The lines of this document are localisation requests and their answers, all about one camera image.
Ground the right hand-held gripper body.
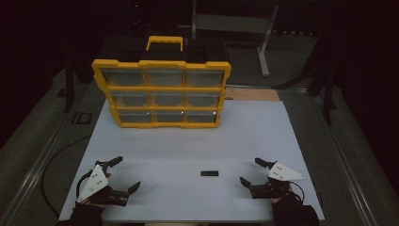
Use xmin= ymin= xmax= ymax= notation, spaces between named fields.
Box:
xmin=250 ymin=160 xmax=307 ymax=200

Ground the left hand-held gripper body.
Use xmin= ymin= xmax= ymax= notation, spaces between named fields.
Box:
xmin=76 ymin=159 xmax=130 ymax=207

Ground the small clear storage drawer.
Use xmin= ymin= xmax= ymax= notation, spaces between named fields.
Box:
xmin=118 ymin=109 xmax=154 ymax=124

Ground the yellow black drawer organizer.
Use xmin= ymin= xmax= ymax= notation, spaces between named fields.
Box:
xmin=91 ymin=35 xmax=232 ymax=129

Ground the person's left hand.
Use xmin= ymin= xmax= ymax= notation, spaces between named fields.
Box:
xmin=82 ymin=202 xmax=106 ymax=210

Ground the person's right hand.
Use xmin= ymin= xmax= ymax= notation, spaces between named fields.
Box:
xmin=270 ymin=187 xmax=295 ymax=204

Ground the wooden board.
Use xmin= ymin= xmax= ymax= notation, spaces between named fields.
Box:
xmin=225 ymin=87 xmax=280 ymax=102

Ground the black stand leg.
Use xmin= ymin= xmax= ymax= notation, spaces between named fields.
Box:
xmin=63 ymin=53 xmax=77 ymax=113

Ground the black tripod stand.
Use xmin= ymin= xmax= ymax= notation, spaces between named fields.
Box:
xmin=272 ymin=27 xmax=339 ymax=125

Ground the grid of clear plastic drawers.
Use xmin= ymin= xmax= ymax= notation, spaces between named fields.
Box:
xmin=102 ymin=68 xmax=226 ymax=124

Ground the grey metal stand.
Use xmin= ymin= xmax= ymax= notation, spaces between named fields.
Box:
xmin=178 ymin=0 xmax=280 ymax=78

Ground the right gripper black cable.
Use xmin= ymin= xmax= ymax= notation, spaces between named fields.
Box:
xmin=289 ymin=181 xmax=324 ymax=208

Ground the metal floor rail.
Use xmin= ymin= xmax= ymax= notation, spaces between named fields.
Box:
xmin=0 ymin=84 xmax=98 ymax=226
xmin=309 ymin=93 xmax=379 ymax=226

